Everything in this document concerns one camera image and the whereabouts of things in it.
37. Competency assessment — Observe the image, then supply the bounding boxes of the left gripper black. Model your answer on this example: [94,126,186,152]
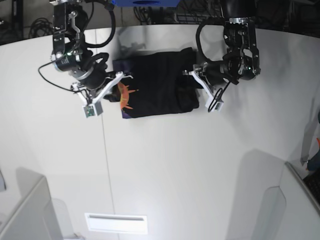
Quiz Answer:
[182,61,231,100]

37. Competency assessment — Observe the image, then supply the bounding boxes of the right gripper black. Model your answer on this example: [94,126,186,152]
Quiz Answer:
[70,63,133,105]

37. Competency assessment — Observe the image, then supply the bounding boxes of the coiled black cable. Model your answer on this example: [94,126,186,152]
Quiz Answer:
[28,17,60,39]

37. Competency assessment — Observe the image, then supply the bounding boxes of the grey partition panel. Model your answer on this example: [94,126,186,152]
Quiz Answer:
[276,162,320,240]
[0,176,64,240]

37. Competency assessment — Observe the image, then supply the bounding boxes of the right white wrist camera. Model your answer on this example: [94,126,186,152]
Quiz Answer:
[82,101,103,118]

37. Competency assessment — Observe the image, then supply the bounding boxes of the black keyboard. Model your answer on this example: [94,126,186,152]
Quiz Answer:
[303,171,320,203]

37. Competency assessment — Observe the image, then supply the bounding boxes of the white table slot plate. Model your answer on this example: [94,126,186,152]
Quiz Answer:
[84,213,148,235]

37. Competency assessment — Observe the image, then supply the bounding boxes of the grey partition panel left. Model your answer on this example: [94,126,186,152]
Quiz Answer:
[0,176,64,240]

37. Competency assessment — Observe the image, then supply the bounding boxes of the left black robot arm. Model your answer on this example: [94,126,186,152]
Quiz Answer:
[193,0,261,90]

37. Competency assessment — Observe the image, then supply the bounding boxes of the grey partition panel right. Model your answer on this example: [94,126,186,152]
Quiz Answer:
[276,162,320,240]

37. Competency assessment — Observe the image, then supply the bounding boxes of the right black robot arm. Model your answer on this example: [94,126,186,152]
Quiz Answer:
[50,0,121,105]

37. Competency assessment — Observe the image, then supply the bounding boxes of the black T-shirt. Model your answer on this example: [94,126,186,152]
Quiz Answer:
[112,47,200,119]

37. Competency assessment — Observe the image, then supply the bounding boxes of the blue plastic bin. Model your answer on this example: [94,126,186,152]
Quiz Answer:
[111,0,180,7]

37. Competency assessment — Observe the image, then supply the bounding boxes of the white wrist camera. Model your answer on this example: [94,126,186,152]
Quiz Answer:
[205,99,224,113]
[82,101,103,118]

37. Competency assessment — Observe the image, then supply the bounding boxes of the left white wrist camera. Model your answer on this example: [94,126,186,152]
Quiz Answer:
[205,99,224,113]

